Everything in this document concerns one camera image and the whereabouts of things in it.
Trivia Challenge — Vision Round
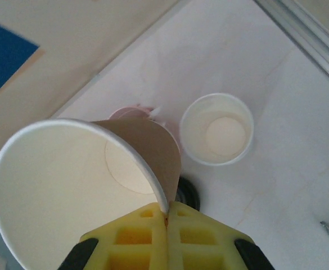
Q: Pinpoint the stack of black cup lids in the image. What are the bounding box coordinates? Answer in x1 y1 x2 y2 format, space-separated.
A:
177 176 202 212

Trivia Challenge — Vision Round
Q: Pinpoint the aluminium side rail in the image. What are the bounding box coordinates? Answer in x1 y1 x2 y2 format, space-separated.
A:
254 0 329 91

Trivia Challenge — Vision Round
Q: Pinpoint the stack of brown paper cups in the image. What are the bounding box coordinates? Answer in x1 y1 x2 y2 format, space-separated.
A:
180 93 255 166

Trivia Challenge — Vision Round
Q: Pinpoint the brown paper coffee cup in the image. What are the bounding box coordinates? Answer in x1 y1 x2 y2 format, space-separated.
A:
0 118 182 270

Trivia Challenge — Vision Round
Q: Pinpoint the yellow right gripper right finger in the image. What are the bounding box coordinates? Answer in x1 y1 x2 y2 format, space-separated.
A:
166 200 276 270

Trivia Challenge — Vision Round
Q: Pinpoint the pink cup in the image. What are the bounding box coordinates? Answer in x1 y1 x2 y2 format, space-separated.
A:
109 103 183 154

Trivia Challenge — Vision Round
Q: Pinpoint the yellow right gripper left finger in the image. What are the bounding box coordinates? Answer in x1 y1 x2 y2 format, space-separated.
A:
57 201 169 270

